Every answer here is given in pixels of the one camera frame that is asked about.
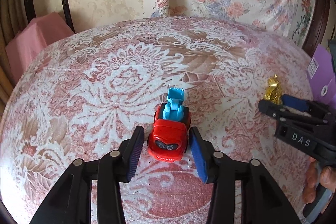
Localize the right hand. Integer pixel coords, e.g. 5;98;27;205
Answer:
302;157;335;203

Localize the red blue toy car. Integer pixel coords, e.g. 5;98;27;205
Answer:
147;88;191;162

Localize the gold ingot ornament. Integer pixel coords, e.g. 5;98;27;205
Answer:
263;74;282;105

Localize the pink covered stool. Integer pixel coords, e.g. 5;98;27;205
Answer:
6;12;74;82

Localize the pink lace tablecloth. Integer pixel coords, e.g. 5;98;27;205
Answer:
1;17;311;223

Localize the purple storage box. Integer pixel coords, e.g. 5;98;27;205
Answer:
307;45;335;108

